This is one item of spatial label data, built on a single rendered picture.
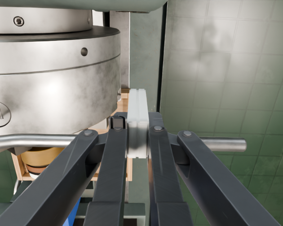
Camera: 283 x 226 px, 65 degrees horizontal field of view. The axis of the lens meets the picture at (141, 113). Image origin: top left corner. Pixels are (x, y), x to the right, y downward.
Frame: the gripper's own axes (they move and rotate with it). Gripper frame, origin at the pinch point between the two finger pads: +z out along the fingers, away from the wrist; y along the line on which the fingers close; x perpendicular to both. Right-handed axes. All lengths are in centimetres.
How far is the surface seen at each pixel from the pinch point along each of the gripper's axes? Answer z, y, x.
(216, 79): 130, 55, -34
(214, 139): -1.2, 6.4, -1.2
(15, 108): 6.6, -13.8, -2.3
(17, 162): 39, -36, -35
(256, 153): 130, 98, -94
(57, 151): 19.4, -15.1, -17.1
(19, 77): 7.0, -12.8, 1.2
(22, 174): 39, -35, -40
